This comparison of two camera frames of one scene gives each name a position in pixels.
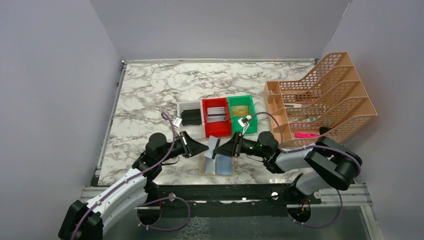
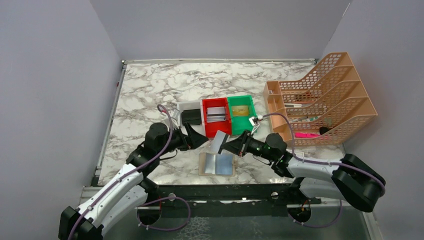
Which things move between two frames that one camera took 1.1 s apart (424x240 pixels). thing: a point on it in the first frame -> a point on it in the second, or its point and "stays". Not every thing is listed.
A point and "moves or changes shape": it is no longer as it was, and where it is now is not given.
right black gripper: (233, 147) stays
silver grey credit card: (213, 143) moves or changes shape
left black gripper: (190, 147) -> (193, 140)
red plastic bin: (220, 128) stays
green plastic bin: (241, 106) stays
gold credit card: (240, 110) stays
